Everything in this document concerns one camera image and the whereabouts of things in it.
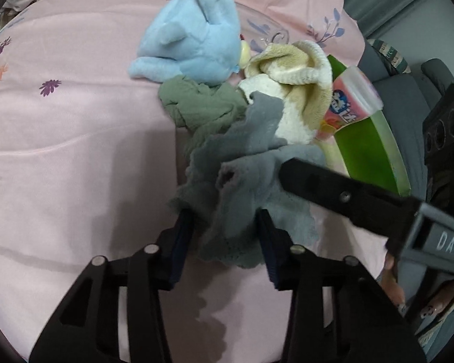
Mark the pink printed sheet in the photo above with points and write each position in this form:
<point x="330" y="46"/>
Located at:
<point x="79" y="140"/>

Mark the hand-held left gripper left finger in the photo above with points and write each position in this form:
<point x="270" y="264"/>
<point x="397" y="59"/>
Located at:
<point x="181" y="242"/>

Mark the yellow white checked towel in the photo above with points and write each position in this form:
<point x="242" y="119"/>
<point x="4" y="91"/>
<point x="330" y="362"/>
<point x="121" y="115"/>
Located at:
<point x="299" y="83"/>

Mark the pink gum jar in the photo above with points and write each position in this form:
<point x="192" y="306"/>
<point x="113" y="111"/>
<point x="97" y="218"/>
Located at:
<point x="348" y="102"/>

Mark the person's right hand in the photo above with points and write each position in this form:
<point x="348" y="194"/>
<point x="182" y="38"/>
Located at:
<point x="391" y="283"/>

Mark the grey sofa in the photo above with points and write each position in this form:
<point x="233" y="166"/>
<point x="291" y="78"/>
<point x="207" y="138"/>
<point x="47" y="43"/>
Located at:
<point x="404" y="102"/>

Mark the grey mauve fluffy cloth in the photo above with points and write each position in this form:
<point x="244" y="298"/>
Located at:
<point x="230" y="196"/>

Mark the clear glass bottle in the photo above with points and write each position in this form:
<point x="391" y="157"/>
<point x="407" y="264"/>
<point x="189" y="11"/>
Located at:
<point x="257" y="22"/>

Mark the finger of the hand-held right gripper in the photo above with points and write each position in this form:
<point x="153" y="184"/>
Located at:
<point x="344" y="196"/>

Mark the striped patterned cushion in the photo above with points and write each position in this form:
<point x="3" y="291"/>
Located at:
<point x="391" y="58"/>

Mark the green box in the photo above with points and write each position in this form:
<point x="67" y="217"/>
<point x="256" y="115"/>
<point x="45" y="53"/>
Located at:
<point x="363" y="151"/>

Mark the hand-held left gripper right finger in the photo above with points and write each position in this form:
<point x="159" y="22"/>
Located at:
<point x="268" y="242"/>

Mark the green fluffy cloth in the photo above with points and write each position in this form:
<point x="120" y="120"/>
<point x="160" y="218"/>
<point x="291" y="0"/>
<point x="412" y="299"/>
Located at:
<point x="196" y="102"/>

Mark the blue plush toy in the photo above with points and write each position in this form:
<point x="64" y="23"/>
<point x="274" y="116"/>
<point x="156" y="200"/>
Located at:
<point x="196" y="34"/>

